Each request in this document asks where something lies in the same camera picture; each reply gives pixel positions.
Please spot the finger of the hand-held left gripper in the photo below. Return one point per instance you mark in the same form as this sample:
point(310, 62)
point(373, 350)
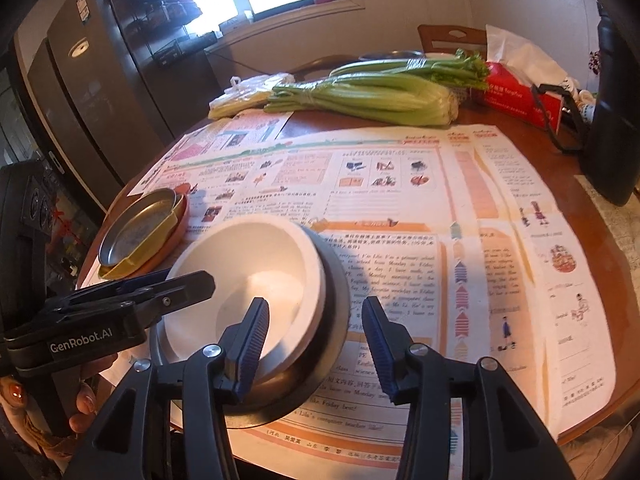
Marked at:
point(170, 292)
point(142, 279)

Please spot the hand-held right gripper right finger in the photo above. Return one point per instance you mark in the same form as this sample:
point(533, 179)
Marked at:
point(380, 347)

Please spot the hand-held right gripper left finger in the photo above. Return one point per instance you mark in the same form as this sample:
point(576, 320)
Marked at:
point(247, 347)

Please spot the yellow shell-shaped plate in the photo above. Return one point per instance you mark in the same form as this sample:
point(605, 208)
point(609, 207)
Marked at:
point(122, 270)

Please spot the large steel bowl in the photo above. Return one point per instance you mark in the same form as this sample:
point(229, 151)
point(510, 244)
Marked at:
point(332, 340)

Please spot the shallow round steel dish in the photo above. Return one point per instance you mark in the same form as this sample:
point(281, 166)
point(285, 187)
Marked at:
point(135, 225)

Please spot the orange plate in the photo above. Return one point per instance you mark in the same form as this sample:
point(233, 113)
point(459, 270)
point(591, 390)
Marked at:
point(183, 225)

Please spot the person's left hand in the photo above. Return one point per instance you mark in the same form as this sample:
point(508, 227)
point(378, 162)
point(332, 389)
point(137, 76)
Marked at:
point(85, 402)

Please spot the dark glass cabinet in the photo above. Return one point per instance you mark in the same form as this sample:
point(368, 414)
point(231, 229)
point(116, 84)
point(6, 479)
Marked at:
point(30, 220)

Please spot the large printed newspaper sheet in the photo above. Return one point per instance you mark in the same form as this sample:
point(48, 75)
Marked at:
point(400, 220)

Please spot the small printed newspaper sheet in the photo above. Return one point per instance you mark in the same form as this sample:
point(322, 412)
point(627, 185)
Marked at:
point(240, 132)

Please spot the dark refrigerator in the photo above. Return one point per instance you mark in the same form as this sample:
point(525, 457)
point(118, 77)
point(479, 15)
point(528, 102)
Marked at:
point(100, 100)

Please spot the plastic bag of yellow food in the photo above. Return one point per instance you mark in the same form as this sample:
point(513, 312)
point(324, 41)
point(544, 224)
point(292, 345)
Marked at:
point(240, 97)

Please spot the white cloth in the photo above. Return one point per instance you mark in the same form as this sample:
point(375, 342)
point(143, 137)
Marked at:
point(595, 452)

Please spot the thick celery bunch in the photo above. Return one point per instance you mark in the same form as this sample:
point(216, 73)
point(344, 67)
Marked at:
point(375, 101)

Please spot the pale printed paper sheet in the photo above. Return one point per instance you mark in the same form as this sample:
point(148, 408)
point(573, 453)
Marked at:
point(615, 220)

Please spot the curved-back wooden chair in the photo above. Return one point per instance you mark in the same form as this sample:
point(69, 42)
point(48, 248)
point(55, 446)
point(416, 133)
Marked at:
point(320, 62)

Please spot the thin celery bunch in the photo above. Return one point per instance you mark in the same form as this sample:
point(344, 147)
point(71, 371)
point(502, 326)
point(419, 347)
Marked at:
point(400, 66)

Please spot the red tissue box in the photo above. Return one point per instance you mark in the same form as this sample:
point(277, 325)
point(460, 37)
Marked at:
point(520, 99)

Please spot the black thermos bottle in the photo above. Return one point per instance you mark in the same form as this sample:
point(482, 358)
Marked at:
point(615, 135)

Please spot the brown wooden chair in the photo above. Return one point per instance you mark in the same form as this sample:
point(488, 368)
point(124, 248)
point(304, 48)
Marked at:
point(450, 35)

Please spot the patterned pouch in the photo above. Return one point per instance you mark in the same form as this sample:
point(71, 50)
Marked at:
point(594, 61)

